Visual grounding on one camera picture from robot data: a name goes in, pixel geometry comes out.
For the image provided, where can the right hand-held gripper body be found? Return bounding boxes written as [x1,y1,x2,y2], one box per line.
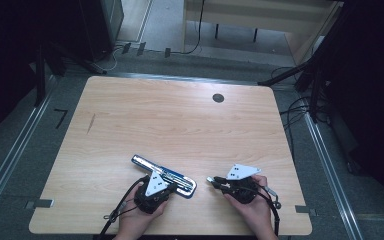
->
[225,163,262,205]

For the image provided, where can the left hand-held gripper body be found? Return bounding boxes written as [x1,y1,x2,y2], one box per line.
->
[133,170,171,215]

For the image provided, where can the long blue and silver box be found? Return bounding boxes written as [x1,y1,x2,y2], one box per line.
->
[131,154,198,199]

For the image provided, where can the person's right hand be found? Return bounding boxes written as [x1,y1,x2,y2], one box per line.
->
[224,174,275,235]

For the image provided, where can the person's left hand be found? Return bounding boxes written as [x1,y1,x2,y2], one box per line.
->
[116,181,169,235]

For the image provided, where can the grey tape strip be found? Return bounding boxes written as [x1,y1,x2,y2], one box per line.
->
[294,204,318,216]
[24,198,55,210]

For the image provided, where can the black metal stand leg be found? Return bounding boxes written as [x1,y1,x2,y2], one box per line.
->
[257,61,316,87]

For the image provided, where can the black metal stand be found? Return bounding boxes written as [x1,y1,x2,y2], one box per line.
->
[34,39,108,108]

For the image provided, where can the dark curtain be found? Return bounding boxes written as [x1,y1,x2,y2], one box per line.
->
[308,0,384,214]
[0,0,84,149]

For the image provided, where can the black cabinet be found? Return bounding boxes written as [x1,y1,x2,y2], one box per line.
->
[78,0,125,63]

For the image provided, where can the light wooden desk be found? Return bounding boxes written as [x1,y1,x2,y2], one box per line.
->
[181,0,345,65]

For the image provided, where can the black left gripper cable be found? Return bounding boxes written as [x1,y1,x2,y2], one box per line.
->
[99,175,149,240]

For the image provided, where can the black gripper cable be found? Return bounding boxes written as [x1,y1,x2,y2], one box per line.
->
[255,184,283,238]
[99,175,149,240]

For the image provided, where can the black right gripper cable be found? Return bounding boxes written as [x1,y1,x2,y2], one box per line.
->
[255,184,283,238]

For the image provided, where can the metal floor rail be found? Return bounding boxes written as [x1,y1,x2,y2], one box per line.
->
[302,109,365,240]
[0,75,58,223]

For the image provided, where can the black floor cables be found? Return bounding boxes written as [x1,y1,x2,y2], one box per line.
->
[279,66,331,161]

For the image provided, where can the white floor cable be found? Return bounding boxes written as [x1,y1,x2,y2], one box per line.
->
[101,45,125,73]

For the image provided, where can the black hanging cable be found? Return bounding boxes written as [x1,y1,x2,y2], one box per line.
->
[164,0,207,58]

